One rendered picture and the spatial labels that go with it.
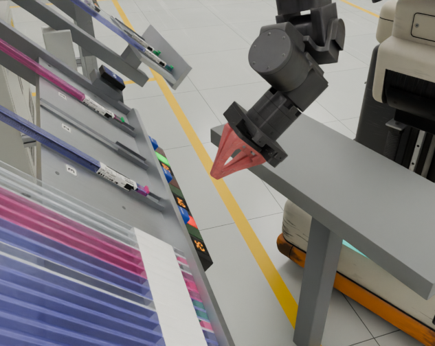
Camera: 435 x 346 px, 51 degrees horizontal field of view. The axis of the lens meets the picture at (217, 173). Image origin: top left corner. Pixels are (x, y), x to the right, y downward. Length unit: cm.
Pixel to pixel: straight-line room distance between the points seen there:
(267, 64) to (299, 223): 90
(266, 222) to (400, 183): 85
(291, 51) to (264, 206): 131
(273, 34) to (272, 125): 12
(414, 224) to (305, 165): 25
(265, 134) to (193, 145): 158
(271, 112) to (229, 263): 102
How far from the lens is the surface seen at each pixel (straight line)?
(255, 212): 178
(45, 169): 53
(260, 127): 62
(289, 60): 56
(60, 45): 113
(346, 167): 99
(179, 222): 61
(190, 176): 197
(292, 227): 144
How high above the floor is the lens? 113
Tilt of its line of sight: 35 degrees down
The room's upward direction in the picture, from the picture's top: straight up
